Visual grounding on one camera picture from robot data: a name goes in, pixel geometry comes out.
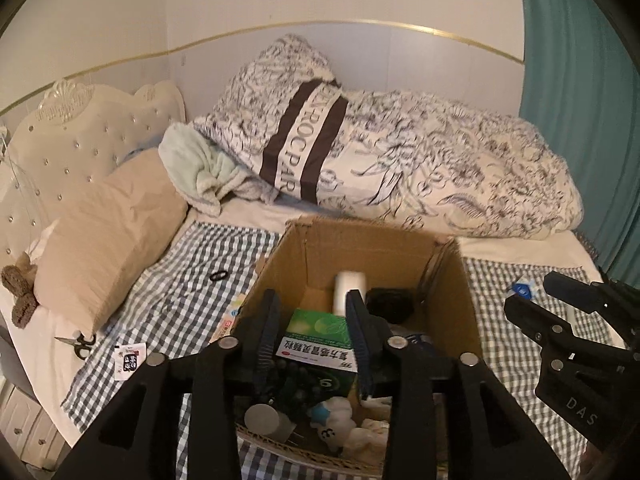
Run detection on cream tufted headboard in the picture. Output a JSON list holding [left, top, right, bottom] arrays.
[[0, 80, 187, 261]]

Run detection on brown plush toy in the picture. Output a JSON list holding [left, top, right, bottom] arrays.
[[0, 254, 41, 331]]

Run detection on white plush toy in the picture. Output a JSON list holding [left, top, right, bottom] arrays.
[[310, 397, 361, 453]]

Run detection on white cylindrical bottle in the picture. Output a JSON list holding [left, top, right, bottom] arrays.
[[332, 270, 369, 318]]

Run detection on brown cardboard box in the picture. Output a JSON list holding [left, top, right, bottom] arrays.
[[227, 215, 483, 478]]

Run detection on beige pillow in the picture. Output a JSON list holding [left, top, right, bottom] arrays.
[[35, 150, 190, 338]]

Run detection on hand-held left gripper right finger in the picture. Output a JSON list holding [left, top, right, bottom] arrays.
[[346, 288, 571, 480]]

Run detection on grey white checkered cloth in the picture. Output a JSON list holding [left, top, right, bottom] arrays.
[[60, 220, 640, 480]]

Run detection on black handled scissors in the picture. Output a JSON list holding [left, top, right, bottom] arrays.
[[54, 332, 97, 360]]

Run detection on green white medicine box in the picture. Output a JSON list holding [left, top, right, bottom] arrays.
[[272, 308, 361, 401]]

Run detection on black sunglasses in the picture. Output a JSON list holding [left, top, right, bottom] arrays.
[[365, 287, 415, 326]]

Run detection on grey round lid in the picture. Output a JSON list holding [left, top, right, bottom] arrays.
[[244, 404, 281, 433]]

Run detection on colourful flat sachet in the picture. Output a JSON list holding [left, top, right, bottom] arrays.
[[217, 295, 248, 341]]

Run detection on teal curtain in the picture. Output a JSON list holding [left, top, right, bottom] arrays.
[[515, 0, 640, 281]]

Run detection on mint green towel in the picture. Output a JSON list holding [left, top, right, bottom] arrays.
[[159, 122, 273, 217]]

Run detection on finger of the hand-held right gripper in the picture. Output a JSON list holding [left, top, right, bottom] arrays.
[[504, 296, 576, 356], [542, 271, 640, 346]]

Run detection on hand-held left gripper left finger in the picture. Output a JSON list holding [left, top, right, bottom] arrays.
[[52, 288, 283, 480]]

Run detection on small blue white box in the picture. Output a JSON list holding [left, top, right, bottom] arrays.
[[505, 280, 538, 301]]

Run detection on white drawer cabinet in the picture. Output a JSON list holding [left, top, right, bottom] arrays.
[[0, 380, 66, 466]]

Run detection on floral print duvet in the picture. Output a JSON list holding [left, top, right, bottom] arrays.
[[192, 34, 585, 238]]

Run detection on small white printed sachet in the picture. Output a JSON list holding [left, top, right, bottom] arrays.
[[114, 344, 147, 382]]

